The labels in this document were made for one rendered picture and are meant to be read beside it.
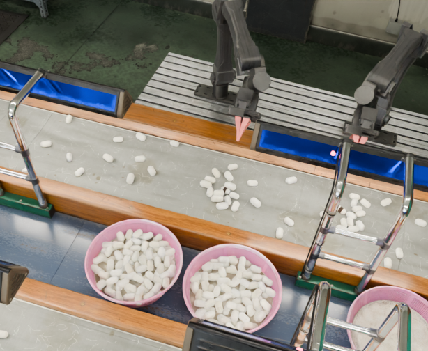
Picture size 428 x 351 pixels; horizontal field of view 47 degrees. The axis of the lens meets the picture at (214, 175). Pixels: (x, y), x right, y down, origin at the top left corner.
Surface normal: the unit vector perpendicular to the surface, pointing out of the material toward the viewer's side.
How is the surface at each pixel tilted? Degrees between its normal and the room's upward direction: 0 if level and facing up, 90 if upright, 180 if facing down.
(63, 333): 0
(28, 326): 0
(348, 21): 88
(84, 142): 0
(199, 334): 58
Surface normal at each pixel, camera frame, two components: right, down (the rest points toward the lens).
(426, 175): -0.20, 0.26
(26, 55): 0.05, -0.65
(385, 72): -0.11, -0.47
